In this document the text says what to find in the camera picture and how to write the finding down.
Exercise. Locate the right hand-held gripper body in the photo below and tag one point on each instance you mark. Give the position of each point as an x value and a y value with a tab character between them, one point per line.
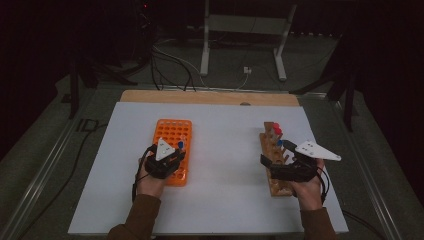
316	151

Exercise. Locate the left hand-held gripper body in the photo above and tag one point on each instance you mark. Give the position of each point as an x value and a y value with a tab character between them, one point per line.
164	150

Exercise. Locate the blue capped test tube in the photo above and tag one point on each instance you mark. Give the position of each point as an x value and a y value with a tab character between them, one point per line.
280	142
180	144

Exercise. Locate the clear test tube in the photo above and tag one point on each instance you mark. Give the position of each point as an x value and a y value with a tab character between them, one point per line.
183	136
182	140

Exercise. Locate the red capped test tube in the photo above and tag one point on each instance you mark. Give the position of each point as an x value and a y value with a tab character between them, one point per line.
276	125
278	131

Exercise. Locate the orange plastic tube rack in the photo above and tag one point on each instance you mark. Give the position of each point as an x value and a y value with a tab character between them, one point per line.
170	128

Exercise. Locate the wooden test tube rack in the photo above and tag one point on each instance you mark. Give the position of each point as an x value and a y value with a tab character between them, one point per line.
275	186

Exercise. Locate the person's left hand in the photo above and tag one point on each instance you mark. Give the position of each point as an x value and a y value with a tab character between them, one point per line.
150	186

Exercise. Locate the person's right hand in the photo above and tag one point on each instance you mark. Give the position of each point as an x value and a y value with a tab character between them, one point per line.
308	193

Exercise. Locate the white table mat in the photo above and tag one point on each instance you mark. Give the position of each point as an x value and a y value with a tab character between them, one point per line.
220	160

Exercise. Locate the black stand legs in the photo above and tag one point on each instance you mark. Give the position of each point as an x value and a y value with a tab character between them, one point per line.
86	76
343	90

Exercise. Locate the grey metal stand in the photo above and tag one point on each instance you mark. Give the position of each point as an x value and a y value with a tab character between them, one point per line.
246	23

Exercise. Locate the aluminium frame rail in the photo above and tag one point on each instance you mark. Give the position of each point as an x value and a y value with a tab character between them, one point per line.
40	186
370	186

